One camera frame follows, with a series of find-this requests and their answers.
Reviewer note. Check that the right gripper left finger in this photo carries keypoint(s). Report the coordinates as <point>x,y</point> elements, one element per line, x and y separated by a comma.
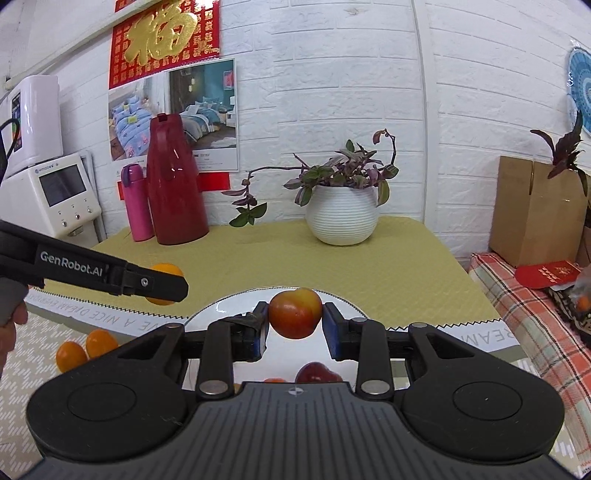
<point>239,338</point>

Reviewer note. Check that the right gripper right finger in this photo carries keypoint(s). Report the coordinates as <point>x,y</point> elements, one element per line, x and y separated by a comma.
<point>371,346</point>

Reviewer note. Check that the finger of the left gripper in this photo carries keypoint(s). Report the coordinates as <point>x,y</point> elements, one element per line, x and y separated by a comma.
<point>153,284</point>

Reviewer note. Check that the small orange kumquat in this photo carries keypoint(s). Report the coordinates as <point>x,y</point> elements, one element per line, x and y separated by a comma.
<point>169,269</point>

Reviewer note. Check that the red yellow tomato fruit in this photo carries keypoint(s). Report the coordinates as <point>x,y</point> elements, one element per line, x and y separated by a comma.
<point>294,314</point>

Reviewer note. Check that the person's left hand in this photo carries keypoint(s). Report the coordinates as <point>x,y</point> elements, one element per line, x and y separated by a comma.
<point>8,333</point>

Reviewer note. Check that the white round plate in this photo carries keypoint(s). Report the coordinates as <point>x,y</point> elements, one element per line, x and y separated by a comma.
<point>283,357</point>

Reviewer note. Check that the dark red plum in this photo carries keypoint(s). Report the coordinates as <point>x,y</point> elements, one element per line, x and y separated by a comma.
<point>316,372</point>

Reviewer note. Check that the orange kumquat on table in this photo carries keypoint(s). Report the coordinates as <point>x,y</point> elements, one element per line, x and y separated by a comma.
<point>99,342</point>

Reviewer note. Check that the white water dispenser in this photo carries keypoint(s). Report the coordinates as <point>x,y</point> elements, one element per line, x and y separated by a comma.
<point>43,189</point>

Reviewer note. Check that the yellow green tablecloth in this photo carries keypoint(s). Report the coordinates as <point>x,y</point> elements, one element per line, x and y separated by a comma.
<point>458,412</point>

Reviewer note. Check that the red thermos jug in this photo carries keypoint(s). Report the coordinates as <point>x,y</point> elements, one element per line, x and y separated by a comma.
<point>175,201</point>

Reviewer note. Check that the pink thermos bottle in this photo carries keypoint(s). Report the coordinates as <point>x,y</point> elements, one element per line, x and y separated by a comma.
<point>134,191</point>

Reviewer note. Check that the white ribbed plant pot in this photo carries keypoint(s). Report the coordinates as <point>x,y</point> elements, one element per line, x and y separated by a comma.
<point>342,216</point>

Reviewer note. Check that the purple green trailing plant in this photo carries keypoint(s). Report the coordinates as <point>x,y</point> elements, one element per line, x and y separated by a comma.
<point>354,167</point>

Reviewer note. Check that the plaid orange cloth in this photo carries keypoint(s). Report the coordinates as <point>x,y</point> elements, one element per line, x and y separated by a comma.
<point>555,349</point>

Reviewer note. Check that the red envelope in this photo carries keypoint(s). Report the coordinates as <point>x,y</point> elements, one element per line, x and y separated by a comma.
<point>547,275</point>

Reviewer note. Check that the brown cardboard box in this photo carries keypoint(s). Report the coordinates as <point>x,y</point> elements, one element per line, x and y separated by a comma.
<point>536,219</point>

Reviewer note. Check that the bedding calendar poster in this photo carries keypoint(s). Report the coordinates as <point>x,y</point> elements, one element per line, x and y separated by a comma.
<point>167,59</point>

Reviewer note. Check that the dark purple leafy plant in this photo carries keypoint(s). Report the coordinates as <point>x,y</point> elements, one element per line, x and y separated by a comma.
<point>565,152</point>

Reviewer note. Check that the blue round wall decoration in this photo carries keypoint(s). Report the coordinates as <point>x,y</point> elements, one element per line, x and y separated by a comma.
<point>578,86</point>

